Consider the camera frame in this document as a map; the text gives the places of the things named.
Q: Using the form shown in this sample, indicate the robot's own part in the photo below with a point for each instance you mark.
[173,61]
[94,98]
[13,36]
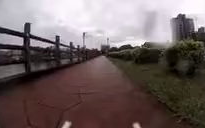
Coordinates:
[66,124]
[136,125]

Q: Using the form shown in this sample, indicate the dark wooden rail fence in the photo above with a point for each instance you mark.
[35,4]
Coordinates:
[27,46]

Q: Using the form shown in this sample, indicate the low wide building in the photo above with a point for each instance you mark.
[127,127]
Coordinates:
[153,44]

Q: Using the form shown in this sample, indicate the distant grey building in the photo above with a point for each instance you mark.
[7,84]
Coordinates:
[105,47]

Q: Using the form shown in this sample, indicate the tall grey building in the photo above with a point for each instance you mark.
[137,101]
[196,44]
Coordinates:
[181,28]

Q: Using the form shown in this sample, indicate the grass strip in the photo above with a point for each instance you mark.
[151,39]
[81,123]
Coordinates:
[176,90]

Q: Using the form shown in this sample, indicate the distant trees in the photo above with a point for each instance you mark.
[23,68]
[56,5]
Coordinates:
[123,47]

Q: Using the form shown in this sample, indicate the red paved path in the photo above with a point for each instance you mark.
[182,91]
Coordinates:
[100,86]

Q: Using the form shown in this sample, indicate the street lamp pole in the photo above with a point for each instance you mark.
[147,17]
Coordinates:
[107,40]
[84,38]

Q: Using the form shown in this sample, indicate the grey water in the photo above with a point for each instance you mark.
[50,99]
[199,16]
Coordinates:
[3,70]

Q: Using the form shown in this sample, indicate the green hedge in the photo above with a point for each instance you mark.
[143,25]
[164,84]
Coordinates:
[186,53]

